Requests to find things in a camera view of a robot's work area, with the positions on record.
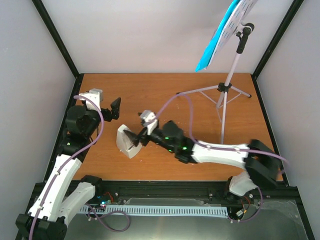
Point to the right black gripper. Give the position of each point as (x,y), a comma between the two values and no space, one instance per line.
(135,139)

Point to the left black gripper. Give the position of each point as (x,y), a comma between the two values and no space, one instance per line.
(114,110)

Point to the white metronome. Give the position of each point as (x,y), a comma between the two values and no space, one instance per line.
(124,144)

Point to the blue sheet music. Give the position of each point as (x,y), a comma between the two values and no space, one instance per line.
(209,50)

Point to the white music stand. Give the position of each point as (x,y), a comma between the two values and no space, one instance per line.
(235,26)

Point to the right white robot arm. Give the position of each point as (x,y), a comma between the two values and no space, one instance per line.
(259,163)

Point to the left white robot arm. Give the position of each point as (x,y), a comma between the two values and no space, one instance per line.
(53,210)

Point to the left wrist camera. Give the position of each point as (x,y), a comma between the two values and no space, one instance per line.
(95,95)

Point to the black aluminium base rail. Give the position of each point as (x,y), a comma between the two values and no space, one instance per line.
(211,192)

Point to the light blue cable duct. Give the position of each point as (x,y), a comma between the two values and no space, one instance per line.
(164,211)

